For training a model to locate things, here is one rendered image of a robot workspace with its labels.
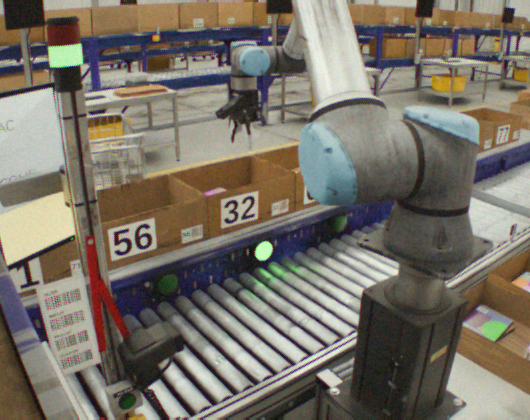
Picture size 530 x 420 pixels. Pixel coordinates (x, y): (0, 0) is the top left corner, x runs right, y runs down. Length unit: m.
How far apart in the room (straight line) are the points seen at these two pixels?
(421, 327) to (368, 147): 0.39
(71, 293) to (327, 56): 0.62
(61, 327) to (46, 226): 0.19
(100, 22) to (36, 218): 5.35
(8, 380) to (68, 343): 0.73
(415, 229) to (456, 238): 0.08
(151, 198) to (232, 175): 0.37
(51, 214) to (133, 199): 0.96
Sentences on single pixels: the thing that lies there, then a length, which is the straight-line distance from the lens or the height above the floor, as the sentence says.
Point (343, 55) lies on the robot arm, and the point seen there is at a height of 1.58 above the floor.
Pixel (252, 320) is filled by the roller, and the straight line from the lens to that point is 1.56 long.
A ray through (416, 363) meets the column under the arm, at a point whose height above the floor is 0.98.
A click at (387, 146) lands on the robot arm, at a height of 1.44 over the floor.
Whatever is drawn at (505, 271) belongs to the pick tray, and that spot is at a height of 0.81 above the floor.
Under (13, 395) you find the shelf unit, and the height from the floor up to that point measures 1.54.
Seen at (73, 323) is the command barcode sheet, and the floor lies 1.15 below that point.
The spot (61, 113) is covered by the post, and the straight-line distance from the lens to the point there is 0.79.
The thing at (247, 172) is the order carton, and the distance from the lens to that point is 2.11.
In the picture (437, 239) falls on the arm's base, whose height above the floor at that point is 1.25.
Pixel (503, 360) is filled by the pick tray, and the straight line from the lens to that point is 1.43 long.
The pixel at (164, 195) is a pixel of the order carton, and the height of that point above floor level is 0.97.
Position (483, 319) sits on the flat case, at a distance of 1.62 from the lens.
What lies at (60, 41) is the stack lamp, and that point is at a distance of 0.77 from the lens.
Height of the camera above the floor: 1.67
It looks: 23 degrees down
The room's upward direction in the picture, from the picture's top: straight up
